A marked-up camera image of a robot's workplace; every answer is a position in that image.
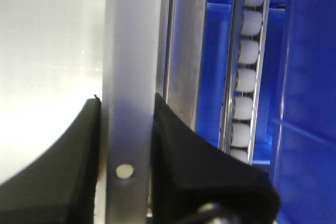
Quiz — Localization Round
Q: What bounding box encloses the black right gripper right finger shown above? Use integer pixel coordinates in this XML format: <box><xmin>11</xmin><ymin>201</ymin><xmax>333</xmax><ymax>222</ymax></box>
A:
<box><xmin>151</xmin><ymin>94</ymin><xmax>280</xmax><ymax>223</ymax></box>

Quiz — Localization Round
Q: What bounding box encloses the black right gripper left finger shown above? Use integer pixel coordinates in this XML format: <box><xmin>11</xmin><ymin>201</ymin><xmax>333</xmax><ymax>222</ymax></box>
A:
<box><xmin>1</xmin><ymin>98</ymin><xmax>101</xmax><ymax>223</ymax></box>

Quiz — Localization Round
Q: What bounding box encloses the white plastic tote bin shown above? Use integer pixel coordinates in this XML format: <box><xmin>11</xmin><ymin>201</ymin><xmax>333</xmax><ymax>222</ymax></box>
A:
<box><xmin>0</xmin><ymin>0</ymin><xmax>161</xmax><ymax>224</ymax></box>

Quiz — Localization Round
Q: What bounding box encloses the blue bin right front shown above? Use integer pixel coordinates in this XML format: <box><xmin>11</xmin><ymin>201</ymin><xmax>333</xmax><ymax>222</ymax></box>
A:
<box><xmin>195</xmin><ymin>0</ymin><xmax>336</xmax><ymax>224</ymax></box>

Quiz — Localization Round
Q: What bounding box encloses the right white roller track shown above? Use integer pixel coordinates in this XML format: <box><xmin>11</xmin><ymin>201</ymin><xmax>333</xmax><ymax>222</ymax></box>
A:
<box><xmin>218</xmin><ymin>0</ymin><xmax>270</xmax><ymax>165</ymax></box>

